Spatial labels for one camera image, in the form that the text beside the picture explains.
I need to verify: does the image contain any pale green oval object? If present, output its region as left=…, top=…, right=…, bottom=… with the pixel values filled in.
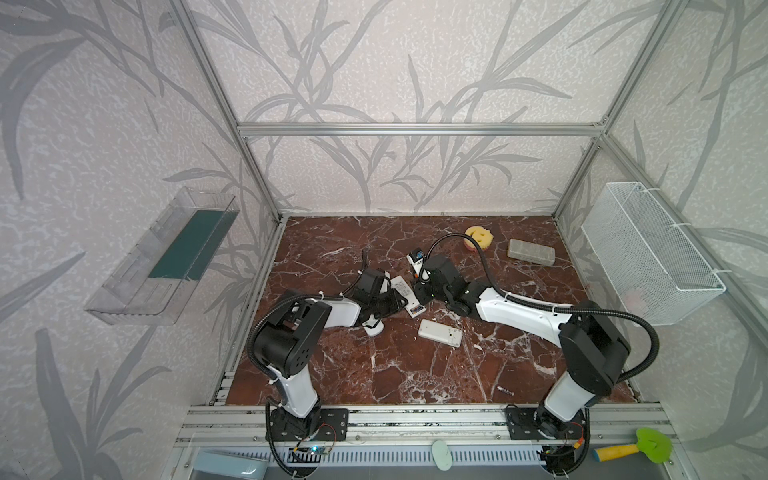
left=431, top=440, right=453, bottom=472

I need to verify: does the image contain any yellow smiley sponge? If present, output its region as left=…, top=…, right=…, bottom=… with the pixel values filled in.
left=464, top=226, right=494, bottom=251

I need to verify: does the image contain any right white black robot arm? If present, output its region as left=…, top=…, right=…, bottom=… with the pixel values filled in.
left=408, top=249, right=660, bottom=437

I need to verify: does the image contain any clear plastic wall shelf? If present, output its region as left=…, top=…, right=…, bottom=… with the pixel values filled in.
left=84, top=187, right=240, bottom=326

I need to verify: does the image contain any small circuit board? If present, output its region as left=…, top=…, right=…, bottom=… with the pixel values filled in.
left=291, top=444, right=335, bottom=462

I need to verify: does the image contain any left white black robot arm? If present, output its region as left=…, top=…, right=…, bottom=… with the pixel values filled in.
left=245, top=268, right=415, bottom=421

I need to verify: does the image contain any white remote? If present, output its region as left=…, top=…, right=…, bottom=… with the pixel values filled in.
left=391, top=276, right=426, bottom=318
left=362, top=318, right=384, bottom=337
left=418, top=319, right=463, bottom=348

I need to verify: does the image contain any green yellow toy spatula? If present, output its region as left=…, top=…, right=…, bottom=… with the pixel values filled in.
left=593, top=427, right=673, bottom=464

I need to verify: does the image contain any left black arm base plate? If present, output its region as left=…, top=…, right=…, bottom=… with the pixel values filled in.
left=268, top=407, right=350, bottom=442

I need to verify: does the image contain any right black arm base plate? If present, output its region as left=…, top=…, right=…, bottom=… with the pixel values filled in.
left=504, top=404, right=588, bottom=442

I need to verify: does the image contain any clear plastic box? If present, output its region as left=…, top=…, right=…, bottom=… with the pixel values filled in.
left=507, top=239, right=556, bottom=267

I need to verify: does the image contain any light blue tray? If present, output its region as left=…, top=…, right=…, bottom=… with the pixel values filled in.
left=193, top=451, right=269, bottom=480

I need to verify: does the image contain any white wire basket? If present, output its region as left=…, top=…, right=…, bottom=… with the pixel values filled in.
left=582, top=182, right=726, bottom=326

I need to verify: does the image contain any right black cable conduit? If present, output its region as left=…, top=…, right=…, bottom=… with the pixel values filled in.
left=422, top=232, right=661, bottom=383

